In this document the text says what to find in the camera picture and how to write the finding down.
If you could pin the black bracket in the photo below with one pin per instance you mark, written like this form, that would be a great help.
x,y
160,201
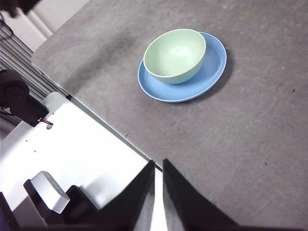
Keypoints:
x,y
79,204

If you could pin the green ribbed bowl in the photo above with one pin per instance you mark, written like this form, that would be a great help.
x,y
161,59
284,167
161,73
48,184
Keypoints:
x,y
173,55

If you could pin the blue plate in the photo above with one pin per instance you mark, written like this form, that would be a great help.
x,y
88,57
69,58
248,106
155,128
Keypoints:
x,y
183,93

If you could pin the grey ribbed metal panel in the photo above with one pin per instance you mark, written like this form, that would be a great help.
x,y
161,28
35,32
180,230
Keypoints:
x,y
31,65

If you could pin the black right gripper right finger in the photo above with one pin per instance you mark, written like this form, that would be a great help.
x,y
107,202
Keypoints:
x,y
187,207

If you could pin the white block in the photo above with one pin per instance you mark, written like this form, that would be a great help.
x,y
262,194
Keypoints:
x,y
48,192

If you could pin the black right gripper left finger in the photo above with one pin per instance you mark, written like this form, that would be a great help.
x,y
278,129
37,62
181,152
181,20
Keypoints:
x,y
130,207

